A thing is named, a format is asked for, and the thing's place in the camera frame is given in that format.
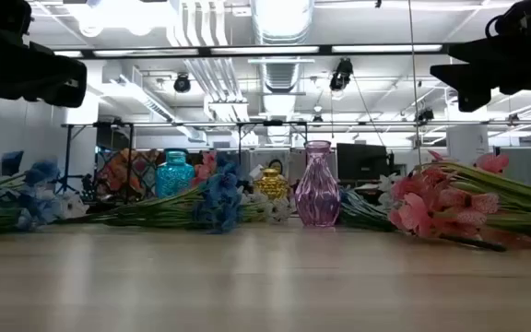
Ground pink artificial flower bunch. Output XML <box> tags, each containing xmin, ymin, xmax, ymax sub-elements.
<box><xmin>403</xmin><ymin>149</ymin><xmax>531</xmax><ymax>214</ymax></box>
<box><xmin>191</xmin><ymin>150</ymin><xmax>218</xmax><ymax>188</ymax></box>
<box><xmin>387</xmin><ymin>177</ymin><xmax>531</xmax><ymax>251</ymax></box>

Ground teal glass vase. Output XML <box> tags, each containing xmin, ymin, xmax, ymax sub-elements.
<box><xmin>155</xmin><ymin>148</ymin><xmax>196</xmax><ymax>200</ymax></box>

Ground purple glass vase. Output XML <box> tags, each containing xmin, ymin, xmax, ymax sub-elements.
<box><xmin>294</xmin><ymin>140</ymin><xmax>342</xmax><ymax>228</ymax></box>

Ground yellow glass vase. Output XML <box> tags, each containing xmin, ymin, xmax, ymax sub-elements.
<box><xmin>253</xmin><ymin>166</ymin><xmax>290</xmax><ymax>201</ymax></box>

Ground white cabinet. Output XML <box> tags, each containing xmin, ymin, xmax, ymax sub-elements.
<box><xmin>446</xmin><ymin>124</ymin><xmax>490</xmax><ymax>167</ymax></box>

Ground tilted dark blue monitor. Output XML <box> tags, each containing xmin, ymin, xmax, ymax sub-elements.
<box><xmin>0</xmin><ymin>150</ymin><xmax>25</xmax><ymax>179</ymax></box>

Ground colourful patterned cloth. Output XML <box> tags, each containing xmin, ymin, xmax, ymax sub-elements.
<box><xmin>94</xmin><ymin>148</ymin><xmax>166</xmax><ymax>197</ymax></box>

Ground grey patterned partition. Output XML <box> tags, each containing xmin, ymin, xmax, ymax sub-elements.
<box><xmin>498</xmin><ymin>146</ymin><xmax>531</xmax><ymax>188</ymax></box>

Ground black computer monitor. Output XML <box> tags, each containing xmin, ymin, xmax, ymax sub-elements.
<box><xmin>336</xmin><ymin>142</ymin><xmax>390</xmax><ymax>182</ymax></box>

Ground black overhead crossbar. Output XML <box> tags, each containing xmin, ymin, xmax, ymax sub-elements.
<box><xmin>51</xmin><ymin>43</ymin><xmax>454</xmax><ymax>60</ymax></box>

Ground thin hanging cable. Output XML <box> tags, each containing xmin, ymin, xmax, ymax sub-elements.
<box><xmin>407</xmin><ymin>0</ymin><xmax>422</xmax><ymax>167</ymax></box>

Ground black ceiling-mounted camera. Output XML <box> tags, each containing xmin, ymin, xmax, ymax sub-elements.
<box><xmin>172</xmin><ymin>72</ymin><xmax>193</xmax><ymax>94</ymax></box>
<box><xmin>328</xmin><ymin>56</ymin><xmax>355</xmax><ymax>92</ymax></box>

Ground silver ventilation duct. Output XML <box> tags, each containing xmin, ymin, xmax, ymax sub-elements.
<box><xmin>250</xmin><ymin>0</ymin><xmax>315</xmax><ymax>144</ymax></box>

